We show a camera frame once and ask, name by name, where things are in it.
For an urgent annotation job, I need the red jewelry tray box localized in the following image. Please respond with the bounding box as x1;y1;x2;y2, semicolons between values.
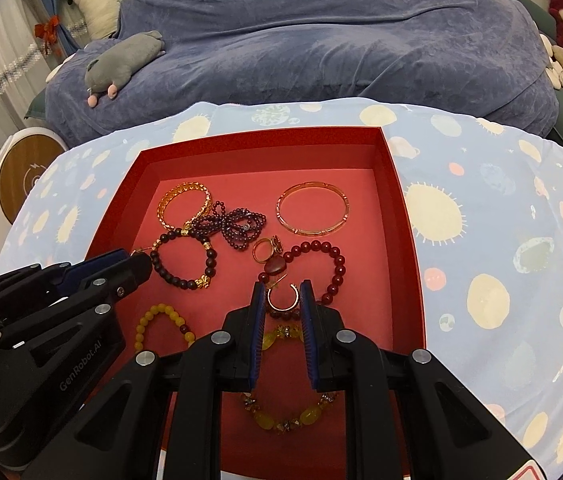
80;126;427;480

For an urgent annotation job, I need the blue patterned table cloth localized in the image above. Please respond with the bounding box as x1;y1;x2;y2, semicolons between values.
0;98;563;479

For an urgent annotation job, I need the white curtain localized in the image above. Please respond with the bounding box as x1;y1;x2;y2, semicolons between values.
0;0;66;151

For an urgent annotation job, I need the grey plush mouse toy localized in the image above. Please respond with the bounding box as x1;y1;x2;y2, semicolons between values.
84;30;166;108

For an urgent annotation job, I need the gold bangle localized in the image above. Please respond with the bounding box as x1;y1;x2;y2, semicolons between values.
275;181;351;237

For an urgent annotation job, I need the blue curtain with red bow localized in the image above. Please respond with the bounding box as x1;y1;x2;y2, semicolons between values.
26;0;83;59

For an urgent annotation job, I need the dark blue bed cover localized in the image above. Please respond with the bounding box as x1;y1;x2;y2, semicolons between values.
45;0;559;146

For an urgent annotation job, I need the orange bead bracelet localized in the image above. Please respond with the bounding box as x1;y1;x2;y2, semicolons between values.
133;301;197;354

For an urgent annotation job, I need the yellow stone bracelet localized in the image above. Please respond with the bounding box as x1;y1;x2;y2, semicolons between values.
240;324;339;435

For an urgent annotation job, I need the dark garnet bead bracelet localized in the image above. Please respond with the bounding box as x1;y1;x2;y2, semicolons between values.
133;227;219;291

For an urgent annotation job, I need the red bead bracelet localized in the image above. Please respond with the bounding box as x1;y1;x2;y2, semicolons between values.
256;239;348;322

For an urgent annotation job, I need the gold ring pair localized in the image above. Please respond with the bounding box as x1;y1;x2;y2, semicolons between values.
251;234;285;265

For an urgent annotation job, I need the gold beaded bracelet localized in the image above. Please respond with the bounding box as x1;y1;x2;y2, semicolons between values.
156;181;214;233

